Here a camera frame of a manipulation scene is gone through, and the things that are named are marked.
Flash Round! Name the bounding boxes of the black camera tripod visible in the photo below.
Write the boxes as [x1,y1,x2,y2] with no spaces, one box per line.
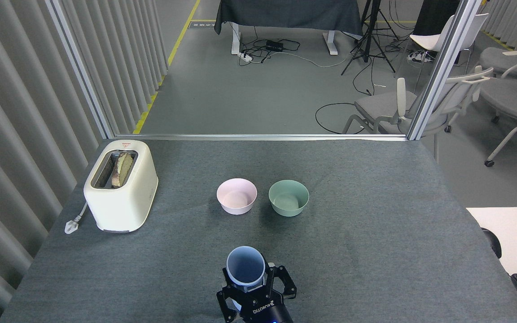
[341,0,397,76]

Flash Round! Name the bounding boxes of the silver aluminium frame rail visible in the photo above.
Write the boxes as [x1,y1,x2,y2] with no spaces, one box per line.
[114,134,408,142]

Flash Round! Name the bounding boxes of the white floor cable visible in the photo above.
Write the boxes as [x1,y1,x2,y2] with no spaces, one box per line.
[281,51,350,68]

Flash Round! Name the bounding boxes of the toasted bread slice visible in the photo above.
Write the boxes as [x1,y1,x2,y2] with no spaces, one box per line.
[111,152,134,188]

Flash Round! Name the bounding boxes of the grey office chair white frame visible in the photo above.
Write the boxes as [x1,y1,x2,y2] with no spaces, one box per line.
[479,28,517,78]
[478,56,517,168]
[343,66,495,136]

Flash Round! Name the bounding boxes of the white plastic chair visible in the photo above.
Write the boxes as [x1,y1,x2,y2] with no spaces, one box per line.
[410,13,489,59]

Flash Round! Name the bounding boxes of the pink bowl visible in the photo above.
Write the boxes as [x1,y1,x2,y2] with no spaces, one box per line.
[216,178,258,215]

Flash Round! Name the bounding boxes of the cream white toaster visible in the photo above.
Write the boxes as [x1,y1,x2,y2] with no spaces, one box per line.
[83,140,158,233]

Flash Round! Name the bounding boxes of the black looped floor cable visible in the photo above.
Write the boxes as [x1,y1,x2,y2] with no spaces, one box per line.
[315,103,363,135]

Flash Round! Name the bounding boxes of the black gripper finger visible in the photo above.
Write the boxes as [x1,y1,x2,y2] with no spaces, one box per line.
[265,265,298,301]
[216,284,244,323]

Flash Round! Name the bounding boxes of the white toaster power cord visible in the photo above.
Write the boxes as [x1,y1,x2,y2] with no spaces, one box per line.
[65,202,89,235]

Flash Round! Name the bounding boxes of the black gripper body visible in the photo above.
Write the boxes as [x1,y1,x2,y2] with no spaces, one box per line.
[236,291,294,323]

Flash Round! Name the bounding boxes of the black panel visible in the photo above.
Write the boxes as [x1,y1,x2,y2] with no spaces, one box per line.
[413,0,460,37]

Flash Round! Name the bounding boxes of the green bowl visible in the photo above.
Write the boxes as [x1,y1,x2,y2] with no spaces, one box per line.
[268,180,310,218]

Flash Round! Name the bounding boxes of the dark grey tablecloth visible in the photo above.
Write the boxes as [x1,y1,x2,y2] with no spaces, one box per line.
[214,0,364,39]

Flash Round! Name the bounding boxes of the white side table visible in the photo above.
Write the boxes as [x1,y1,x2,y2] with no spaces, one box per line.
[466,207,517,275]

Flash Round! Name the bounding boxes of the black rounded object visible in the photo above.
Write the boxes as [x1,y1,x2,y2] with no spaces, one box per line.
[482,228,502,259]

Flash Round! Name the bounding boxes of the silver aluminium frame post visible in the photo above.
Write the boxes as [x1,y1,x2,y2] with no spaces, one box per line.
[407,0,483,141]
[45,0,115,139]

